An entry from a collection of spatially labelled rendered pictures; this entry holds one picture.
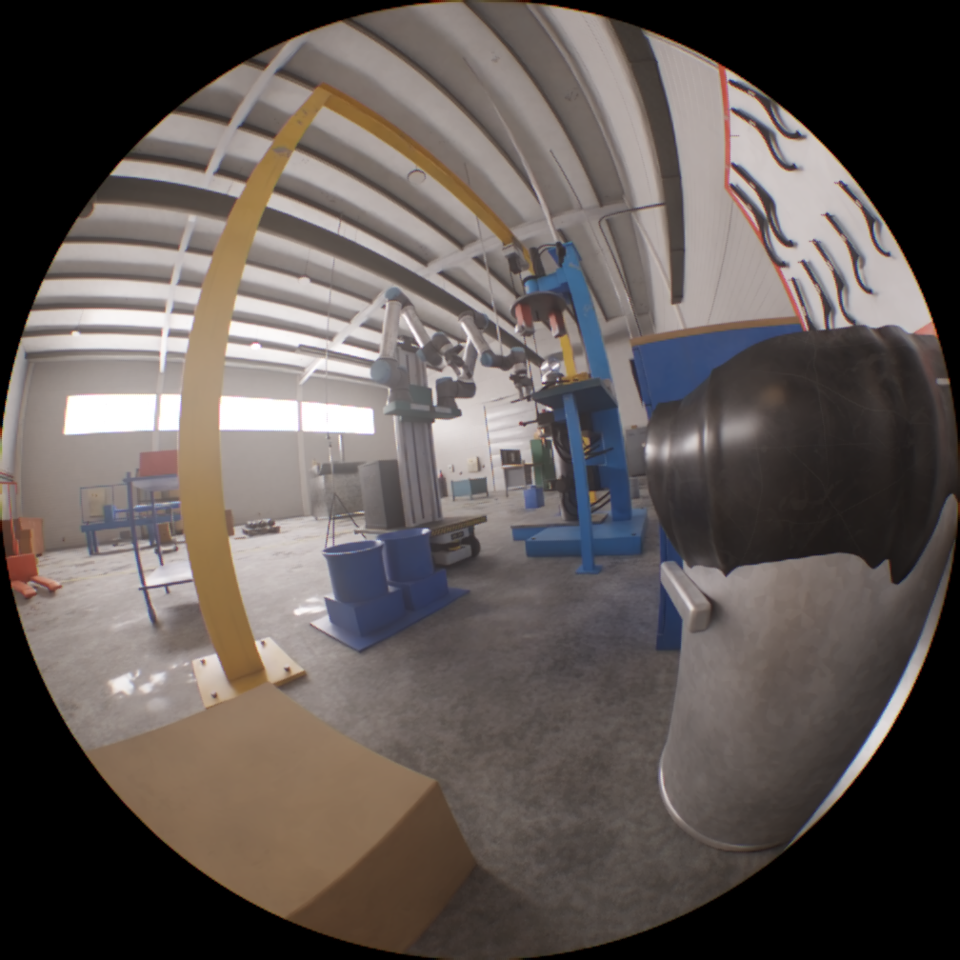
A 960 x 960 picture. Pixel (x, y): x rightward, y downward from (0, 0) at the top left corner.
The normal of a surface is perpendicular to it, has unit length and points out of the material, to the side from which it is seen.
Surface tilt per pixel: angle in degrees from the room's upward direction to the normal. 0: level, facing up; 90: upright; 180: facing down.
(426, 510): 90
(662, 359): 90
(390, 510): 90
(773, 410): 77
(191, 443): 90
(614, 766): 0
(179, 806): 0
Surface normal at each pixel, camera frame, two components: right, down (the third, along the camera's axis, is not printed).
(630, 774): -0.12, -0.99
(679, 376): -0.55, 0.07
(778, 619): -0.95, 0.17
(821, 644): -0.84, 0.15
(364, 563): 0.71, -0.09
